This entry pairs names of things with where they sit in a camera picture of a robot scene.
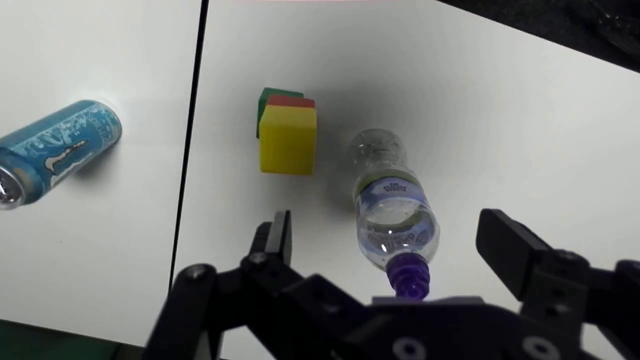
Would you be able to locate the clear plastic water bottle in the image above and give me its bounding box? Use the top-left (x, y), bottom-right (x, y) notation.
top-left (348, 126), bottom-right (441, 302)

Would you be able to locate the green chair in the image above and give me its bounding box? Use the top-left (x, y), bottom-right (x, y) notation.
top-left (0, 318), bottom-right (132, 360)

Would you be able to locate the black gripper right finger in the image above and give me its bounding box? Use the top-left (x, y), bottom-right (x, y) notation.
top-left (473, 208), bottom-right (640, 360)

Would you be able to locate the red cube block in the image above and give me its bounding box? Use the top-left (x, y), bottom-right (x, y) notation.
top-left (265, 93), bottom-right (316, 112)

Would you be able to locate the blue drink can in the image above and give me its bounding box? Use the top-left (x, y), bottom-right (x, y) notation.
top-left (0, 97), bottom-right (123, 211)

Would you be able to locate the green cube block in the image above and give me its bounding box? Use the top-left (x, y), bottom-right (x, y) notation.
top-left (253, 85), bottom-right (305, 140)

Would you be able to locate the yellow cube block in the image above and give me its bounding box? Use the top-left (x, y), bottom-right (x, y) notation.
top-left (257, 104), bottom-right (320, 177)

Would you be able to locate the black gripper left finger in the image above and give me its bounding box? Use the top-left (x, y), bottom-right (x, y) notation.
top-left (142, 210), bottom-right (376, 360)

